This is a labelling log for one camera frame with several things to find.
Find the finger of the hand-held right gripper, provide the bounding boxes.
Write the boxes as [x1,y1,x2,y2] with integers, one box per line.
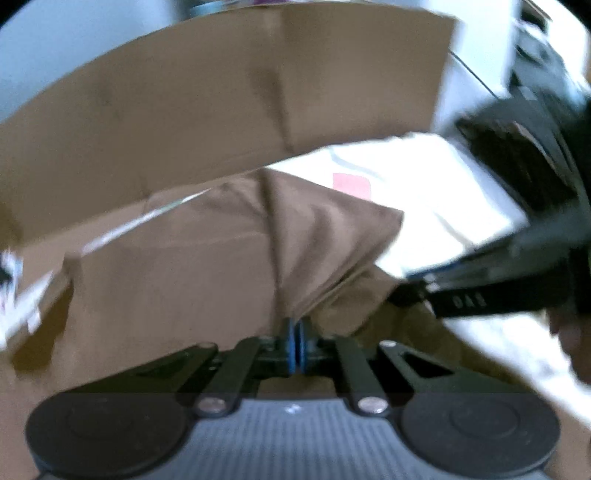
[390,277,435,308]

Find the brown t-shirt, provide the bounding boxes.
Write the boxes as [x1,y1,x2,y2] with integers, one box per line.
[9,168,573,462]

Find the black folded clothes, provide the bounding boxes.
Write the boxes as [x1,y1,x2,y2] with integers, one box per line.
[455,99,585,232]

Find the person's right hand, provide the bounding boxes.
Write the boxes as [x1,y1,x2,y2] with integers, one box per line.
[549,311,591,384]

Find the cream bear printed blanket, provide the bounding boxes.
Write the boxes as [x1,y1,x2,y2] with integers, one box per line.
[263,131,591,416]

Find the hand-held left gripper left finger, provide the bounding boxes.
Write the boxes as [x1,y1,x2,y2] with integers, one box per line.
[136,318,296,416]

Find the brown cardboard sheet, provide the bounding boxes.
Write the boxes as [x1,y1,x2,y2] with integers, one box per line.
[0,7,458,287]

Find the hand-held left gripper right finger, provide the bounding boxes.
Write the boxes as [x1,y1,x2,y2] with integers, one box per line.
[299,318,455,415]

